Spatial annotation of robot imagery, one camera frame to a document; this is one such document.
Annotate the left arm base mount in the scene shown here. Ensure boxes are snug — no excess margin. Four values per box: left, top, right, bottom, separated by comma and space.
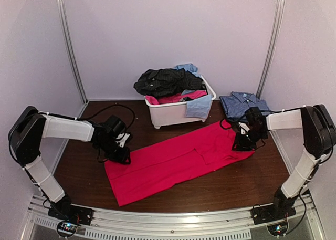
48, 205, 93, 226

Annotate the left circuit board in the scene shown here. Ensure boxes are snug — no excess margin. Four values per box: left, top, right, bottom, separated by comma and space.
56, 221, 78, 238

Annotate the folded blue checkered shirt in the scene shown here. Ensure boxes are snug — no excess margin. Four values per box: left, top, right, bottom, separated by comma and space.
219, 91, 271, 123

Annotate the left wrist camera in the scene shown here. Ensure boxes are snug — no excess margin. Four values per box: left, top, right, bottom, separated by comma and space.
115, 133, 132, 147

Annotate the front aluminium rail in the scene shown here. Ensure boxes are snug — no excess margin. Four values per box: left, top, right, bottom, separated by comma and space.
26, 197, 320, 240

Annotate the right circuit board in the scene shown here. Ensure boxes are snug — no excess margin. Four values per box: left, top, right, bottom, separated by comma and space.
267, 221, 289, 237

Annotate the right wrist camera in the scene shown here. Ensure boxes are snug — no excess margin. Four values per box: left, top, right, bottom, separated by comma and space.
238, 122, 250, 134

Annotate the white plastic laundry bin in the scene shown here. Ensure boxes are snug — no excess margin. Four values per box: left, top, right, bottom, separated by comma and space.
145, 75, 217, 129

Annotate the aluminium frame post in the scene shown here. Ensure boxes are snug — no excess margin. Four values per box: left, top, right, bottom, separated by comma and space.
256, 0, 286, 98
56, 0, 88, 104

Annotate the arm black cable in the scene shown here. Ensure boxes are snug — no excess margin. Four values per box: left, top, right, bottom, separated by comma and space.
78, 105, 136, 135
219, 111, 266, 150

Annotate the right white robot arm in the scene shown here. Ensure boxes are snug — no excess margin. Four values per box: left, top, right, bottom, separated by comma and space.
232, 105, 335, 220

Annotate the left aluminium frame post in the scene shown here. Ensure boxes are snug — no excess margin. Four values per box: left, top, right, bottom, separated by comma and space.
56, 0, 88, 104

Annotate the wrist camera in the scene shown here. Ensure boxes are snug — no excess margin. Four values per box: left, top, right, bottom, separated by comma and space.
238, 122, 250, 134
115, 133, 132, 147

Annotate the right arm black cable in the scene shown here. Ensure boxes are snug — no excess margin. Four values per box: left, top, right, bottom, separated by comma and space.
219, 111, 266, 150

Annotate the light blue shirt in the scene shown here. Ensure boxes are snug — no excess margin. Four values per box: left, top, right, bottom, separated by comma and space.
175, 63, 215, 119

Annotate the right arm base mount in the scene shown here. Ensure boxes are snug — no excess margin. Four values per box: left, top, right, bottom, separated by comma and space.
250, 204, 296, 225

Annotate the right aluminium frame post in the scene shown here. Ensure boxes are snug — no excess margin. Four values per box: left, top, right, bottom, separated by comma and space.
256, 0, 286, 98

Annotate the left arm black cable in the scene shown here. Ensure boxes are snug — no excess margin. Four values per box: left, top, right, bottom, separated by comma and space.
78, 105, 136, 135

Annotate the red t-shirt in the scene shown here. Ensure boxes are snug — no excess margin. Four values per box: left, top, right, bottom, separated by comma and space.
104, 122, 253, 206

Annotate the circuit board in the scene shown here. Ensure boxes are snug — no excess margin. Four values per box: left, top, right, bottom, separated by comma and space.
56, 221, 78, 238
267, 221, 289, 237

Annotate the black striped shirt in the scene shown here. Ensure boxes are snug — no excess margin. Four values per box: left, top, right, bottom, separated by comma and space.
133, 68, 205, 98

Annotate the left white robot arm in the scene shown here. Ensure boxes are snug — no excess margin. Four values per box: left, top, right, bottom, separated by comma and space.
8, 106, 131, 221

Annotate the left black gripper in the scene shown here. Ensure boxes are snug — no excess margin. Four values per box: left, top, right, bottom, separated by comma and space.
97, 139, 131, 165

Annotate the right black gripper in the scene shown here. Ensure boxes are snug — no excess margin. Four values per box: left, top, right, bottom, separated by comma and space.
232, 128, 267, 151

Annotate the pink garment in bin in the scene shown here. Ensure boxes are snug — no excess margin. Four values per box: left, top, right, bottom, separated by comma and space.
145, 90, 207, 105

